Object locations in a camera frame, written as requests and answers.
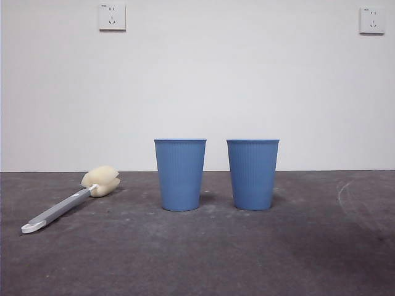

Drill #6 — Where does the blue ribbed plastic cup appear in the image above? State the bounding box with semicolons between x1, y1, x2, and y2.
153;138;208;212
226;138;281;212

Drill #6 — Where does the grey-handled sponge cup brush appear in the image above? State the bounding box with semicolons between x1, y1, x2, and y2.
20;165;120;234

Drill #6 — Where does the white wall socket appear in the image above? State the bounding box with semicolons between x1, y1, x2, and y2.
99;2;127;33
359;7;386;35

